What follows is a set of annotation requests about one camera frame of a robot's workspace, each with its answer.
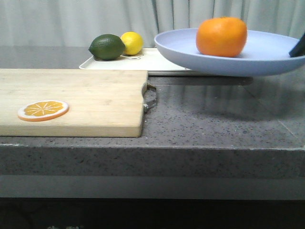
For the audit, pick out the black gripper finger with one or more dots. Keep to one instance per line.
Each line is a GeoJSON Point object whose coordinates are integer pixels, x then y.
{"type": "Point", "coordinates": [299, 48]}

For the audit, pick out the light blue plate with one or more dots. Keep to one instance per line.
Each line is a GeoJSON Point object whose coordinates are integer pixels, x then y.
{"type": "Point", "coordinates": [264, 54]}

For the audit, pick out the orange fruit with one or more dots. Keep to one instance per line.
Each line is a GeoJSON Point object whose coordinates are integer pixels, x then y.
{"type": "Point", "coordinates": [224, 36]}

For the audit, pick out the white rectangular tray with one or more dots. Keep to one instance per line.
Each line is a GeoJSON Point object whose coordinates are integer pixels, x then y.
{"type": "Point", "coordinates": [149, 59]}

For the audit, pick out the yellow lemon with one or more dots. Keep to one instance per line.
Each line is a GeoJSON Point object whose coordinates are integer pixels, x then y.
{"type": "Point", "coordinates": [133, 42]}

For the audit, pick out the green lime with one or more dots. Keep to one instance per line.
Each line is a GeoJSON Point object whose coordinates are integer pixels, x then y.
{"type": "Point", "coordinates": [107, 47]}

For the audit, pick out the wooden cutting board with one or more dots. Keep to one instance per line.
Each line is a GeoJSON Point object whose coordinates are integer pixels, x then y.
{"type": "Point", "coordinates": [102, 103]}

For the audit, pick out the orange slice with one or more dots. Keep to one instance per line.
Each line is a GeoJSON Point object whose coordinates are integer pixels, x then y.
{"type": "Point", "coordinates": [43, 110]}

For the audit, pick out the grey curtain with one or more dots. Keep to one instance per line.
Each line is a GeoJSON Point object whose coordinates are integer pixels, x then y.
{"type": "Point", "coordinates": [78, 22]}

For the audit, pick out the metal cutting board handle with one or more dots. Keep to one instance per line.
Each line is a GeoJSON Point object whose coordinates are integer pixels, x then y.
{"type": "Point", "coordinates": [149, 97]}

